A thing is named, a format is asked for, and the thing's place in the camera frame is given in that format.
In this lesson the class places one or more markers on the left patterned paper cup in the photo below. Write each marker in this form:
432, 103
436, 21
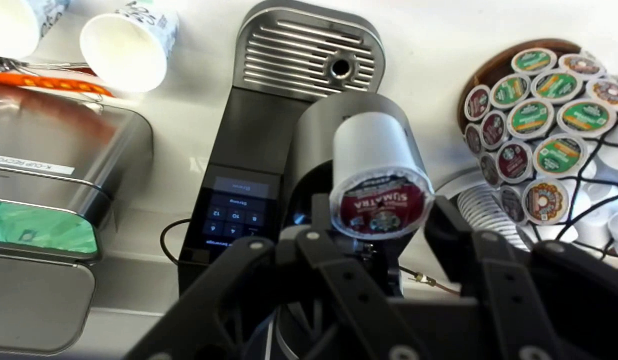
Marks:
130, 47

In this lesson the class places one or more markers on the stainless steel compost bin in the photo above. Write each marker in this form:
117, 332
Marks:
66, 173

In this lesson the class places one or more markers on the white coffee pod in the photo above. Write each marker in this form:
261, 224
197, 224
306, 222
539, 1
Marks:
379, 187

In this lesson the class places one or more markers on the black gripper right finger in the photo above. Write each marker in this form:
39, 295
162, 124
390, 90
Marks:
510, 308

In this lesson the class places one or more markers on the right patterned paper cup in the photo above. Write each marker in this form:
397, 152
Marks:
25, 22

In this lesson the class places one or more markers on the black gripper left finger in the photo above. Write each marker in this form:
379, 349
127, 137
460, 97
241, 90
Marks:
365, 320

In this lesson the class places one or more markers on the black silver Keurig coffee machine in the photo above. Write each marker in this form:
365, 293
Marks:
299, 73

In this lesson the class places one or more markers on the coffee pod carousel rack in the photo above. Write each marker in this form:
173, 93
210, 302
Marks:
542, 123

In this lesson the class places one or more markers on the patterned paper cup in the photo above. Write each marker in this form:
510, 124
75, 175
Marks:
130, 47
25, 22

